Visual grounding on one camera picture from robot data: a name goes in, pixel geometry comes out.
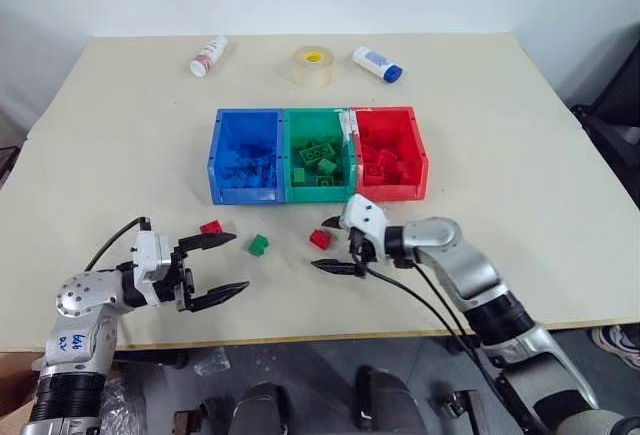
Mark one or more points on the white bottle with red label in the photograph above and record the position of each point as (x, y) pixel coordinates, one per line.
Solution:
(208, 56)

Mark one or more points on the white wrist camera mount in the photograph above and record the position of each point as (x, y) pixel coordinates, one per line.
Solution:
(150, 255)
(365, 215)

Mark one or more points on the white bottle with blue cap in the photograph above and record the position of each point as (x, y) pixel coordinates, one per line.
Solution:
(375, 61)

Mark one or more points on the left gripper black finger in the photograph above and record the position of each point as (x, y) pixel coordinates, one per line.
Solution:
(207, 241)
(217, 296)

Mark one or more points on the green plastic bin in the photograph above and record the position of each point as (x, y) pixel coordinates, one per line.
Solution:
(295, 196)

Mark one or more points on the red plastic bin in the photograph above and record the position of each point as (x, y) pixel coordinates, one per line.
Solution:
(420, 175)

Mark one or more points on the white sneaker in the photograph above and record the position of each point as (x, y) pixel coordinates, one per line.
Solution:
(619, 342)

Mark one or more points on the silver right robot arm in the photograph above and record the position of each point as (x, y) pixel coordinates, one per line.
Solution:
(465, 265)

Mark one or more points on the small green building block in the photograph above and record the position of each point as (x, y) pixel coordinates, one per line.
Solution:
(298, 177)
(258, 246)

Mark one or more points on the blue plastic bin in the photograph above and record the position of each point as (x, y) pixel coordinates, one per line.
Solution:
(220, 190)

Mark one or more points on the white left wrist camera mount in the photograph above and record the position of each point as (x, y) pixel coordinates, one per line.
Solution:
(150, 255)

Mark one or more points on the black table clamp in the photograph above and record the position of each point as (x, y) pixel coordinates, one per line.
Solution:
(174, 360)

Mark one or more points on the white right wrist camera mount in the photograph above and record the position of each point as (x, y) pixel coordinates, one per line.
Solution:
(365, 215)

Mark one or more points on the black office chair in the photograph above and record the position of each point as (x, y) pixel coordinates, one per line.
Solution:
(615, 130)

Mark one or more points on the small red building block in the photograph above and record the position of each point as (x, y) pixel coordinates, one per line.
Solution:
(210, 228)

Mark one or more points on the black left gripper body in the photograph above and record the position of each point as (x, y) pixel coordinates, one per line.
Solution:
(182, 285)

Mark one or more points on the large green building block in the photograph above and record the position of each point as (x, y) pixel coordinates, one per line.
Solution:
(316, 153)

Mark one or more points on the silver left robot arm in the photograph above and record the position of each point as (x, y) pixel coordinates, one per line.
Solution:
(80, 300)

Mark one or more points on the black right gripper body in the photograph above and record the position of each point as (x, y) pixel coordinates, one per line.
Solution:
(364, 254)

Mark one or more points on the clear tape roll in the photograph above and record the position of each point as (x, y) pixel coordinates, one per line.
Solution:
(313, 69)

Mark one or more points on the crumpled clear plastic bag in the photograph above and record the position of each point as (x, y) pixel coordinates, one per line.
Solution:
(212, 361)

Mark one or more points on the dark rounded shape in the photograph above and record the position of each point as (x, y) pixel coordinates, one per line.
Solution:
(384, 402)
(262, 410)

